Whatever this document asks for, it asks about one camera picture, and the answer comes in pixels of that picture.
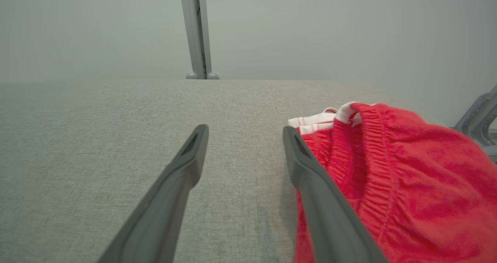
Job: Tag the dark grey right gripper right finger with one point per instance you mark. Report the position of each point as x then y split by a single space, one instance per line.
330 216

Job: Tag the red and white jersey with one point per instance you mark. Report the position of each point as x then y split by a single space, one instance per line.
427 197

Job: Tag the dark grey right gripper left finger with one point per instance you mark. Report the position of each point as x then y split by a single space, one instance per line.
167 201

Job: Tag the grey metal partition post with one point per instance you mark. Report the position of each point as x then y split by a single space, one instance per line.
196 30

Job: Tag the grey metal frame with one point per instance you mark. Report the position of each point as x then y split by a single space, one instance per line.
479 119

